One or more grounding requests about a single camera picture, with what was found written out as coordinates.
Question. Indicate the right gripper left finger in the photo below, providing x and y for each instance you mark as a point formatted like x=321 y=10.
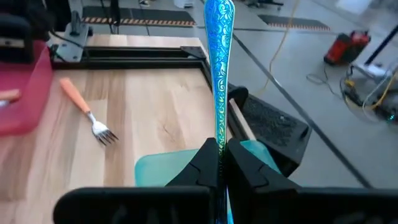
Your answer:
x=199 y=174

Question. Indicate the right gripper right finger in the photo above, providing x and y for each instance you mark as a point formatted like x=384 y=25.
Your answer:
x=252 y=180

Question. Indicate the iridescent blue fork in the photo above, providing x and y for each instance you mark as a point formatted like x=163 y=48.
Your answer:
x=219 y=46

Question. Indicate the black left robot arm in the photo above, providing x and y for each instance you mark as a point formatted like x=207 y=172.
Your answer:
x=15 y=28

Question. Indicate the teal translucent plastic bin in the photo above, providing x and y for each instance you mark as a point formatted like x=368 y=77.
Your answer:
x=161 y=168

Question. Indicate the red black floor machine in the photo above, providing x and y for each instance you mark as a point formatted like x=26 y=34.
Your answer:
x=342 y=46

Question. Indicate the grey equipment box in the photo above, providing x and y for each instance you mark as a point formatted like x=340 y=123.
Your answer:
x=371 y=70

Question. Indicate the black slanted pole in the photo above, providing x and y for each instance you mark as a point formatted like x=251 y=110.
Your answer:
x=382 y=45

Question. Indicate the red translucent plastic bin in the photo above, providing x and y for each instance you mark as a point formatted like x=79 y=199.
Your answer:
x=25 y=102

